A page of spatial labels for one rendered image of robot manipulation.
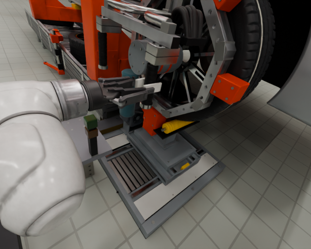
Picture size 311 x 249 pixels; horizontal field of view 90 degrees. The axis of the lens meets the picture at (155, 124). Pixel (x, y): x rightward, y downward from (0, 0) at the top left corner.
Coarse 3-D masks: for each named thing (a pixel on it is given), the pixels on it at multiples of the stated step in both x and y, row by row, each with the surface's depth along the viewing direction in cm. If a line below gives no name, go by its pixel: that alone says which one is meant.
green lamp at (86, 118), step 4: (84, 116) 58; (88, 116) 59; (92, 116) 59; (84, 120) 58; (88, 120) 57; (92, 120) 58; (96, 120) 59; (84, 124) 60; (88, 124) 57; (92, 124) 59; (96, 124) 60; (88, 128) 59
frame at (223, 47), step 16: (144, 0) 69; (160, 0) 68; (208, 0) 49; (208, 16) 50; (224, 16) 50; (224, 32) 49; (224, 48) 49; (224, 64) 55; (208, 80) 56; (208, 96) 60; (160, 112) 83; (176, 112) 74
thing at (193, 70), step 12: (192, 0) 63; (204, 24) 62; (204, 36) 65; (192, 48) 70; (192, 60) 71; (180, 72) 78; (192, 72) 73; (168, 84) 99; (180, 84) 105; (168, 96) 90; (180, 96) 95; (192, 96) 79
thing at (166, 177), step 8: (128, 136) 127; (136, 136) 128; (136, 144) 120; (144, 152) 114; (144, 160) 118; (152, 160) 113; (184, 160) 118; (192, 160) 117; (152, 168) 112; (160, 168) 109; (176, 168) 111; (184, 168) 110; (160, 176) 106; (168, 176) 105; (176, 176) 109
